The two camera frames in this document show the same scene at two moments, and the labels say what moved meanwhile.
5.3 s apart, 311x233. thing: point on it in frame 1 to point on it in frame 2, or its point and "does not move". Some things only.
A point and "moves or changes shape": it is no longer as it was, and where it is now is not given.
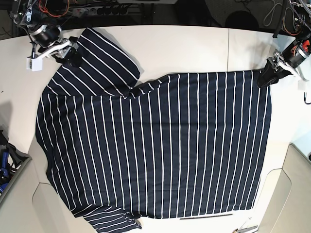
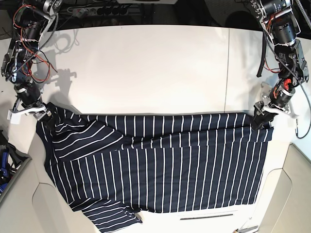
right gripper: x=268 y=75 to x=262 y=114
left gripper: x=65 y=48 to x=51 y=120
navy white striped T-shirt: x=181 y=145 moves or changes shape
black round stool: x=242 y=20 does not move
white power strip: x=98 y=11 does not move
